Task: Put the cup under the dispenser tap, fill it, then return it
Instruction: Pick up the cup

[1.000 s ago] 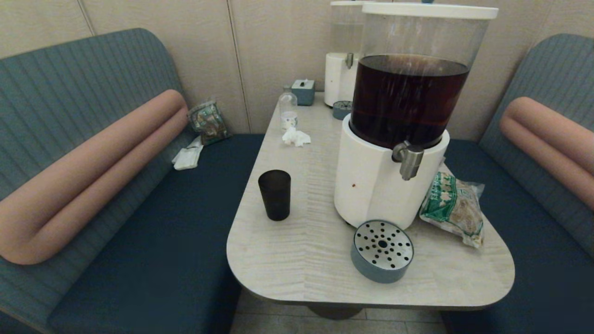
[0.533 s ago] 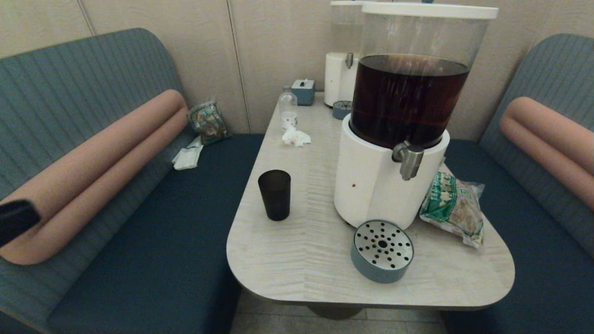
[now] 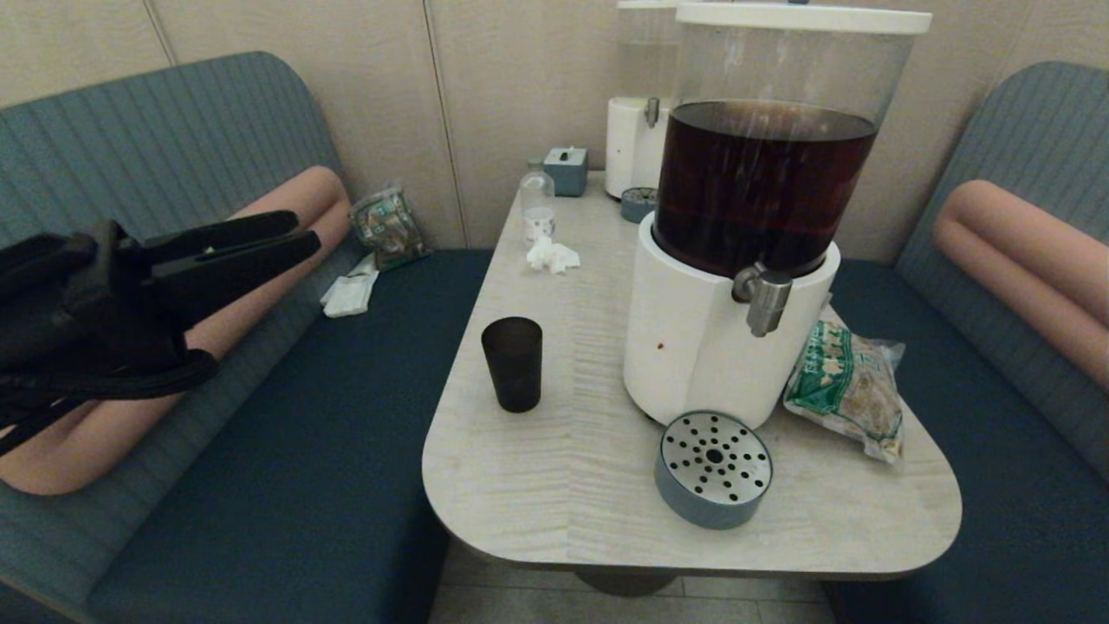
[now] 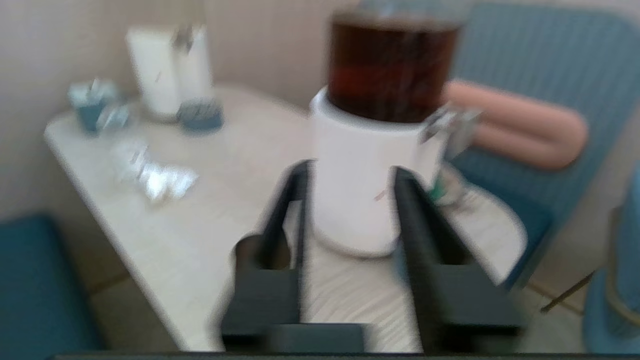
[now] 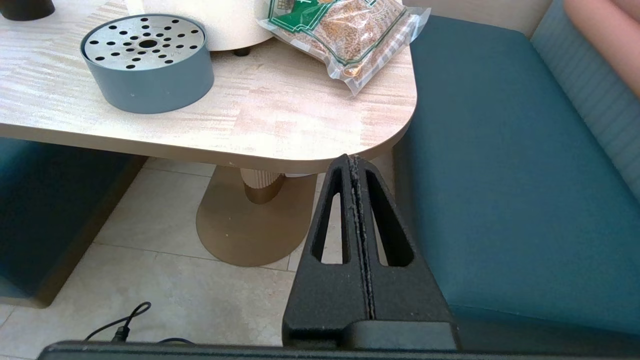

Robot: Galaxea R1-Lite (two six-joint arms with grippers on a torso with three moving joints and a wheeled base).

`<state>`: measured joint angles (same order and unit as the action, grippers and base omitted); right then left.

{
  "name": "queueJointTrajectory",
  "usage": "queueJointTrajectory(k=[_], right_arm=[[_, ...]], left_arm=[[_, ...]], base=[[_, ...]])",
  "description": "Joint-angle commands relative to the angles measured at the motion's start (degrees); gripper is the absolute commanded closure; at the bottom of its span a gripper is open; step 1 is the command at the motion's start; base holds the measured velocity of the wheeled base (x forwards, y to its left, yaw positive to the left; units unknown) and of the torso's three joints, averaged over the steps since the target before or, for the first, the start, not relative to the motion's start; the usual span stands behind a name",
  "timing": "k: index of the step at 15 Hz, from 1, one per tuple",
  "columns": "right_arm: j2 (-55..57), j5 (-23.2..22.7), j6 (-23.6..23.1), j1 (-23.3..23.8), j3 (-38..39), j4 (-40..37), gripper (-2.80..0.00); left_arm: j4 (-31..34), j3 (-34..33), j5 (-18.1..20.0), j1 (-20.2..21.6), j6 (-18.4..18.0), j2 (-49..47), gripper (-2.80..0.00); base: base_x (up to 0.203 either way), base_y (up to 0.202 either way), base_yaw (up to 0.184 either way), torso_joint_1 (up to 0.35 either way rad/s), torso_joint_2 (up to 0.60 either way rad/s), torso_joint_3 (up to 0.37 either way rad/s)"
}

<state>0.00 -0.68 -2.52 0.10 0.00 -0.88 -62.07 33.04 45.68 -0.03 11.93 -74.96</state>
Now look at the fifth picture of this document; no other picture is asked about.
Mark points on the blue-grey perforated drip tray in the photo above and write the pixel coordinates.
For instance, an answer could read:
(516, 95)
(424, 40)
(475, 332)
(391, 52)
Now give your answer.
(150, 80)

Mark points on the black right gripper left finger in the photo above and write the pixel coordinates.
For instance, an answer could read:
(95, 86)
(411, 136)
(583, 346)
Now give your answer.
(330, 295)

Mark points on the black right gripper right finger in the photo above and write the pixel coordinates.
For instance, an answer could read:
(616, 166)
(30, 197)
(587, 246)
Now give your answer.
(410, 295)

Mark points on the green grain snack bag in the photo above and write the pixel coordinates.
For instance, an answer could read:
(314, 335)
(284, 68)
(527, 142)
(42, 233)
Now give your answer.
(350, 35)

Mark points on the black plastic cup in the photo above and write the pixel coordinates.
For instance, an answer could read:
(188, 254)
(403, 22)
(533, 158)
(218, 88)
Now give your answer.
(25, 7)

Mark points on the gold table pedestal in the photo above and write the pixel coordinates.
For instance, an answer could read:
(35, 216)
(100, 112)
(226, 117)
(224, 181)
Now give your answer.
(245, 230)

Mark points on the large dark tea dispenser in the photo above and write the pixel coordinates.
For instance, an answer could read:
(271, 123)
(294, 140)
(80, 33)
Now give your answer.
(225, 25)

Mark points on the pink bolster cushion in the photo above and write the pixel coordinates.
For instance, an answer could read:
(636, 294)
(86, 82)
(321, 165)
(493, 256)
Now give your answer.
(610, 35)

